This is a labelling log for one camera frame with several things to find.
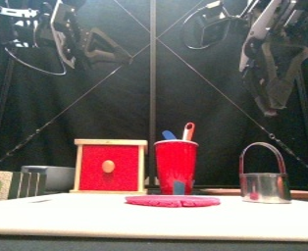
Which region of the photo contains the pink dough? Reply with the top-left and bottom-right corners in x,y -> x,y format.
124,194 -> 221,209

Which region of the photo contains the wooden drawer box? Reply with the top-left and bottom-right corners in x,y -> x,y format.
69,138 -> 150,195

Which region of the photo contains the red drawer with wooden knob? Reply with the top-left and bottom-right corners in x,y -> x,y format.
79,145 -> 140,192

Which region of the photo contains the grey bowl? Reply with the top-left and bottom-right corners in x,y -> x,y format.
21,165 -> 76,192

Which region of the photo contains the orange and white utensil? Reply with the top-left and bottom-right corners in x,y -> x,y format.
181,122 -> 197,142

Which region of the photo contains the blue utensil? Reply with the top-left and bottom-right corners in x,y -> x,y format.
161,129 -> 178,141

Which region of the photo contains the red plastic cup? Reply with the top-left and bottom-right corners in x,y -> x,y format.
154,139 -> 201,196

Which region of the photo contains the small patterned rectangular block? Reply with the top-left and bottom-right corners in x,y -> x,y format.
0,170 -> 48,203

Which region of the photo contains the white cutting board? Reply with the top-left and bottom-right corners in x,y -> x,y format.
0,191 -> 308,243

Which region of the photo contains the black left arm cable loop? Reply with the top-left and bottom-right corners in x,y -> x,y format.
3,19 -> 69,76

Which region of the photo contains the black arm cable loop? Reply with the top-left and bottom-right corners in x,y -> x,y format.
3,19 -> 69,76
179,2 -> 233,51

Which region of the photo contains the black right arm cable loop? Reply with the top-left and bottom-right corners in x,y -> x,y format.
179,2 -> 233,51

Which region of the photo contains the vertical metal frame pole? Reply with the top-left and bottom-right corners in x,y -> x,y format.
148,0 -> 158,188

